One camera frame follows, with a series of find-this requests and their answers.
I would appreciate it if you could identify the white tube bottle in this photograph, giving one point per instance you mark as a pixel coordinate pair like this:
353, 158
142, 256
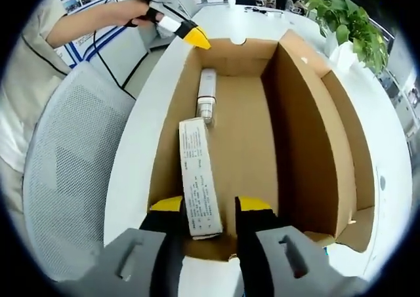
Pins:
206, 90

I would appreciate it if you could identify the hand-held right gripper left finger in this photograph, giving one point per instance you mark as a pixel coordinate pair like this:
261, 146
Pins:
164, 231

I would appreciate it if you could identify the person's left hand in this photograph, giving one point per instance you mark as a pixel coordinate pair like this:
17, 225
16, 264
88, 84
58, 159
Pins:
141, 15

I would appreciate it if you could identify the grey mesh office chair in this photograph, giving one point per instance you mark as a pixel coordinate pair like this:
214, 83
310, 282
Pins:
72, 162

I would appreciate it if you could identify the blue white wall board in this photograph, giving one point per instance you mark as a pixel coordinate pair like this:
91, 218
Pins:
108, 44

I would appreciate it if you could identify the brown cardboard shoe box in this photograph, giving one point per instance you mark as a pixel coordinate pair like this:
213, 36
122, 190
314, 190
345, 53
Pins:
249, 146

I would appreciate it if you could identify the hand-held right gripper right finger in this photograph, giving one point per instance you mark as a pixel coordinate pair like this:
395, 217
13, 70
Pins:
259, 231

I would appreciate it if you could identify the operator in beige coat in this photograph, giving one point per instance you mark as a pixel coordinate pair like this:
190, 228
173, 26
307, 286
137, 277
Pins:
23, 80

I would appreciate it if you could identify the green plant in white pot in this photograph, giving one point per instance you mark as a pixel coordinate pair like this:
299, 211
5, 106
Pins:
351, 25

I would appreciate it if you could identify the long white printed carton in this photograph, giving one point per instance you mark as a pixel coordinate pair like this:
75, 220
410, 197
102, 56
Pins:
198, 179

